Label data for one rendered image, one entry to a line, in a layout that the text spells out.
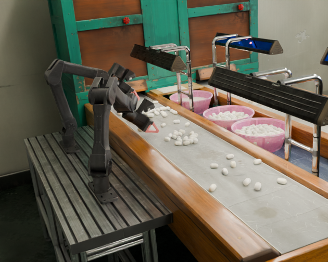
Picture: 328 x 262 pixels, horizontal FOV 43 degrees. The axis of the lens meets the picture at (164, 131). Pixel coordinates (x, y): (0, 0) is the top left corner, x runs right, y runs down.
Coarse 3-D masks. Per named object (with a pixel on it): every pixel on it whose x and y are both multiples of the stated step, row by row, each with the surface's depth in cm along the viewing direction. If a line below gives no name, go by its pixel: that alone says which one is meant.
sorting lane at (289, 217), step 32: (160, 128) 213; (192, 128) 209; (192, 160) 172; (224, 160) 169; (224, 192) 144; (256, 192) 142; (288, 192) 140; (256, 224) 124; (288, 224) 122; (320, 224) 121
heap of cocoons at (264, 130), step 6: (252, 126) 204; (258, 126) 204; (264, 126) 202; (270, 126) 202; (240, 132) 198; (246, 132) 199; (252, 132) 198; (258, 132) 197; (264, 132) 194; (270, 132) 194; (276, 132) 194; (282, 132) 193; (258, 138) 188; (270, 138) 187; (282, 138) 187; (270, 144) 186
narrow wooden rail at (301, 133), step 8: (200, 88) 275; (208, 88) 273; (224, 96) 252; (224, 104) 249; (232, 104) 241; (240, 104) 233; (248, 104) 231; (256, 112) 219; (264, 112) 216; (272, 112) 214; (264, 120) 214; (296, 128) 192; (304, 128) 189; (312, 128) 188; (296, 136) 193; (304, 136) 188; (312, 136) 183; (304, 144) 189; (312, 144) 184; (320, 144) 179; (320, 152) 180
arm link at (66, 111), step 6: (48, 72) 203; (48, 84) 208; (60, 84) 205; (54, 90) 205; (60, 90) 207; (54, 96) 207; (60, 96) 208; (60, 102) 208; (66, 102) 210; (60, 108) 209; (66, 108) 211; (60, 114) 211; (66, 114) 211; (60, 120) 216; (66, 120) 211; (72, 120) 213; (66, 126) 212
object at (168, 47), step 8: (160, 48) 230; (168, 48) 216; (176, 48) 217; (184, 48) 219; (176, 72) 238; (184, 72) 230; (176, 80) 240; (192, 88) 228; (192, 96) 228; (192, 104) 230
